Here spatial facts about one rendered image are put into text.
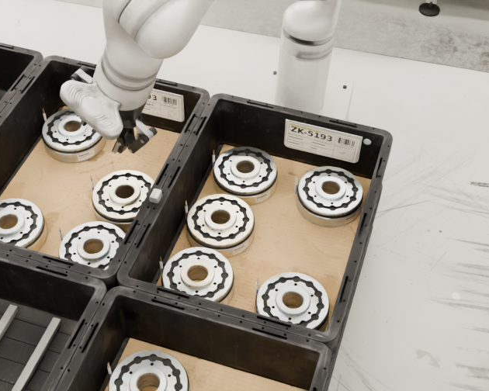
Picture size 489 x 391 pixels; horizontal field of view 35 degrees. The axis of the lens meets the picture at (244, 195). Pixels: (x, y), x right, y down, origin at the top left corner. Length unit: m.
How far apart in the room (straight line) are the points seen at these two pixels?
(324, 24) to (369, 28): 1.71
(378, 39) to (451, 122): 1.38
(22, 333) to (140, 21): 0.50
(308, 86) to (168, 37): 0.59
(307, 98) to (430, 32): 1.67
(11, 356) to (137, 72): 0.44
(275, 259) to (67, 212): 0.34
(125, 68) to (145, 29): 0.09
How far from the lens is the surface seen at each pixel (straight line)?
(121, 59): 0.93
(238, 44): 1.76
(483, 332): 1.32
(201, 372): 1.08
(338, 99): 1.51
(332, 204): 1.22
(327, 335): 1.00
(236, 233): 1.17
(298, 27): 1.33
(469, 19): 3.16
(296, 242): 1.20
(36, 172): 1.33
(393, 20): 3.08
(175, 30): 0.85
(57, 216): 1.26
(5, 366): 1.13
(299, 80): 1.39
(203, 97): 1.28
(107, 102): 0.99
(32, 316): 1.16
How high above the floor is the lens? 1.78
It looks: 49 degrees down
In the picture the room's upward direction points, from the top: 1 degrees clockwise
